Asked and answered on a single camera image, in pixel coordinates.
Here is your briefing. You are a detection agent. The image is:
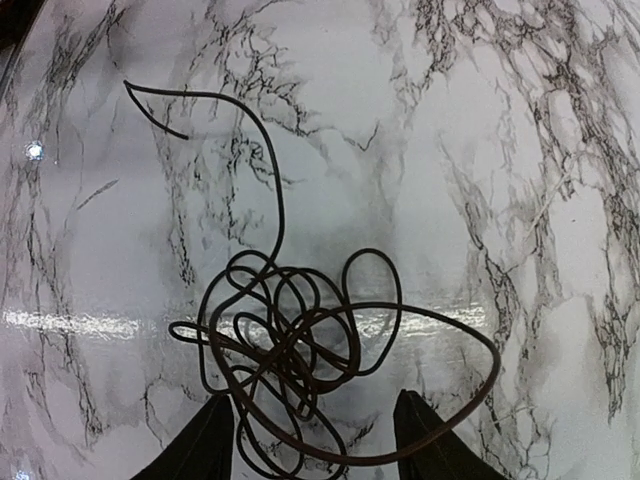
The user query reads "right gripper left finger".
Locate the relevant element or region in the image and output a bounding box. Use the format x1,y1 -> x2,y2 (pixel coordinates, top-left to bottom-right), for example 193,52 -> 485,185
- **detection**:
132,395 -> 234,480

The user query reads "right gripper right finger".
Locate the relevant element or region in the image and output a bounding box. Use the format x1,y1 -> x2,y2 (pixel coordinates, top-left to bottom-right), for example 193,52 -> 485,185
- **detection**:
393,389 -> 501,480

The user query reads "black wire tangle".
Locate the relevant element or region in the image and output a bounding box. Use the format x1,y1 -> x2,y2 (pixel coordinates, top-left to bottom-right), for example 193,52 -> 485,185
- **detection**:
122,79 -> 502,479

